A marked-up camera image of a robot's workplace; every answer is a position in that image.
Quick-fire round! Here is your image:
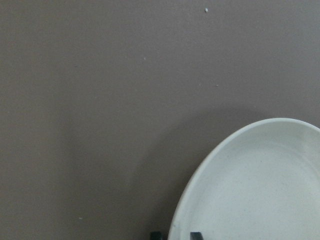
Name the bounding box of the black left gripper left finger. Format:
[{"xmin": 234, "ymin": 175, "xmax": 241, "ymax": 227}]
[{"xmin": 149, "ymin": 231, "xmax": 163, "ymax": 240}]

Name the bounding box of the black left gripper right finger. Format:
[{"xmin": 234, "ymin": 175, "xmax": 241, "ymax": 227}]
[{"xmin": 190, "ymin": 232, "xmax": 202, "ymax": 240}]

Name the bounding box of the cream round plate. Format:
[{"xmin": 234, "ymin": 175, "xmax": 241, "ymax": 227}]
[{"xmin": 168, "ymin": 118, "xmax": 320, "ymax": 240}]

